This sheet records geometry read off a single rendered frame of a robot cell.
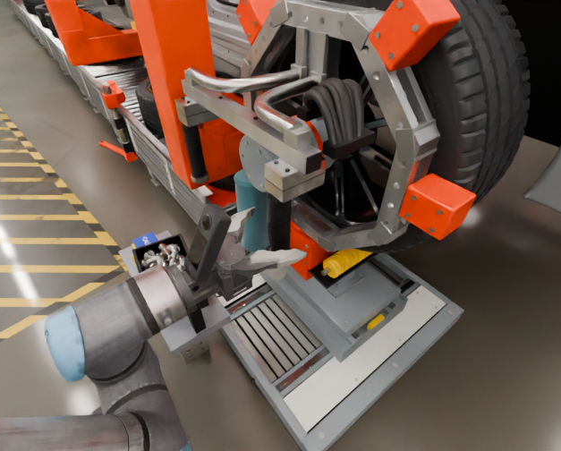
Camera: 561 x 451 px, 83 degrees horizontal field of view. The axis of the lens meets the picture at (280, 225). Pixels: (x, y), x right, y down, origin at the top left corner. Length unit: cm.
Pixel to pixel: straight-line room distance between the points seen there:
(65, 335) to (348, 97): 50
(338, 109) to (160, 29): 64
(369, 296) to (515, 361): 63
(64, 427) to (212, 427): 88
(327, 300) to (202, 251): 80
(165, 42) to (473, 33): 73
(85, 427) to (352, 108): 52
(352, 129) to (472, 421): 114
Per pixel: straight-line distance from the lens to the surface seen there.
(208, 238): 46
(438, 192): 61
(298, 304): 126
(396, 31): 57
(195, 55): 108
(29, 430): 41
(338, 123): 51
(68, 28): 295
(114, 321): 48
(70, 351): 49
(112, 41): 301
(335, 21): 65
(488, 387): 150
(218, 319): 91
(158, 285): 48
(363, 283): 129
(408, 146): 58
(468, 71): 63
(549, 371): 166
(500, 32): 76
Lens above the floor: 121
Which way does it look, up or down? 42 degrees down
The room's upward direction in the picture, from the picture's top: straight up
